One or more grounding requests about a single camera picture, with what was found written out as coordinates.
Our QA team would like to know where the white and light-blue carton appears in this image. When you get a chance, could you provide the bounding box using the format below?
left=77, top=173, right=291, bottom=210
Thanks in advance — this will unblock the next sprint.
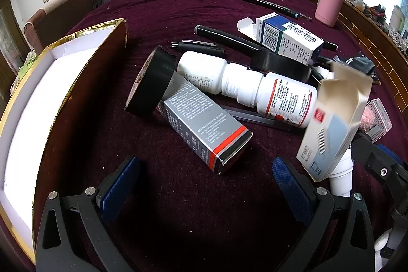
left=296, top=62, right=373, bottom=182

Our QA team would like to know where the black snack packet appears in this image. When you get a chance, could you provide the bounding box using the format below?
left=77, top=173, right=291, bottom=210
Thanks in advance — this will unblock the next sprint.
left=342, top=54, right=383, bottom=86

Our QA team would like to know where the white bottle with red label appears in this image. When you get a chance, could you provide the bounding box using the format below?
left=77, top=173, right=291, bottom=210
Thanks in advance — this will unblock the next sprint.
left=221, top=62, right=319, bottom=129

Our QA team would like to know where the small pale printed box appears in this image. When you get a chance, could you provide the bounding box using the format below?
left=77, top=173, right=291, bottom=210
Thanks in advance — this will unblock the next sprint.
left=366, top=98, right=393, bottom=143

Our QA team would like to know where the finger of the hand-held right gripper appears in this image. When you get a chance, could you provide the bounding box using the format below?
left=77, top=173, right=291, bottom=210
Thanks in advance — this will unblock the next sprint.
left=351, top=136, right=408, bottom=196

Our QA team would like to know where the brown armchair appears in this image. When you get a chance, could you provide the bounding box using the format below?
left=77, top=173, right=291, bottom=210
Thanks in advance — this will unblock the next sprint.
left=24, top=0, right=102, bottom=54

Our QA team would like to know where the silver carton with red stripe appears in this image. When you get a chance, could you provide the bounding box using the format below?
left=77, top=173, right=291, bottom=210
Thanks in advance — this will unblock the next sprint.
left=155, top=71, right=254, bottom=177

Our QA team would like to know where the black tape roll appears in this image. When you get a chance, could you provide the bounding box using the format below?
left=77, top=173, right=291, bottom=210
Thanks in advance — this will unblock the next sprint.
left=124, top=46, right=176, bottom=119
left=249, top=50, right=314, bottom=83

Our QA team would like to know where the black pen with clip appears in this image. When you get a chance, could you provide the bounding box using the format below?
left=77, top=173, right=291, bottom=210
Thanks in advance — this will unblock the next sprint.
left=169, top=39, right=226, bottom=56

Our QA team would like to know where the gold-rimmed white box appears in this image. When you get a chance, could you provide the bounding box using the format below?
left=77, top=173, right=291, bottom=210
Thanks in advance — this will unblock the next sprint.
left=0, top=18, right=129, bottom=264

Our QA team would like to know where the plain white pill bottle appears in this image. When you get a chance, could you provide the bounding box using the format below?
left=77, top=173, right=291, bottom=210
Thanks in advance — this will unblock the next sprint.
left=176, top=51, right=228, bottom=96

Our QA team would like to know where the white and blue barcode carton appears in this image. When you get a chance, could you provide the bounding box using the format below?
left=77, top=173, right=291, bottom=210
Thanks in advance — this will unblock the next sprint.
left=237, top=12, right=325, bottom=66

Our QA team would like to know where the green patterned cloth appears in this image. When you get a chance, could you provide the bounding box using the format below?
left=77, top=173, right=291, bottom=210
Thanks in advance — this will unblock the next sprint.
left=11, top=50, right=37, bottom=91

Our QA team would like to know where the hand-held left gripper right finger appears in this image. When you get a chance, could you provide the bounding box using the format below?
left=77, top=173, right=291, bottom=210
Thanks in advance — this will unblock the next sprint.
left=272, top=157, right=375, bottom=272

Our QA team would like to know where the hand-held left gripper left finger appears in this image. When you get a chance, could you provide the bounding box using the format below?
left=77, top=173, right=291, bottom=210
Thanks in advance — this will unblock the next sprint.
left=35, top=156, right=141, bottom=272

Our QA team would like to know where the pink fluffy puff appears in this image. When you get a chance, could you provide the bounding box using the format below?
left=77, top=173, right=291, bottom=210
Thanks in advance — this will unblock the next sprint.
left=360, top=106, right=376, bottom=133

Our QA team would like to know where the maroon tablecloth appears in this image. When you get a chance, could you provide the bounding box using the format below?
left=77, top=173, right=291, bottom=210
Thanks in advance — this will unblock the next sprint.
left=32, top=0, right=408, bottom=272

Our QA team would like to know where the wooden cabinet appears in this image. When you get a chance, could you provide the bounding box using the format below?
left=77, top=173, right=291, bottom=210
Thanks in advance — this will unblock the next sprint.
left=338, top=1, right=408, bottom=120

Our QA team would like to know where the person's right hand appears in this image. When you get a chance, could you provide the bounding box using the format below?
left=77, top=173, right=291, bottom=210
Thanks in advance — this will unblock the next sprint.
left=374, top=224, right=405, bottom=264

